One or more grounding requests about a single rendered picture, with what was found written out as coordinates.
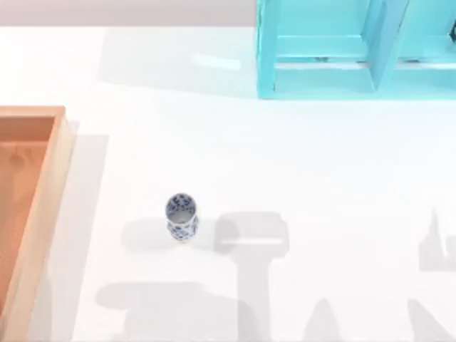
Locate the light blue rack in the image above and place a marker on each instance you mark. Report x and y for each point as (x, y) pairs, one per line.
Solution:
(320, 82)

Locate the blue and white cup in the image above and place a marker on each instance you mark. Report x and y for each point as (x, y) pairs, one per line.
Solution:
(181, 228)

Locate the shallow salmon-coloured box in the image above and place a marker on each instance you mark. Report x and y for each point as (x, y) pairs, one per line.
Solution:
(25, 199)

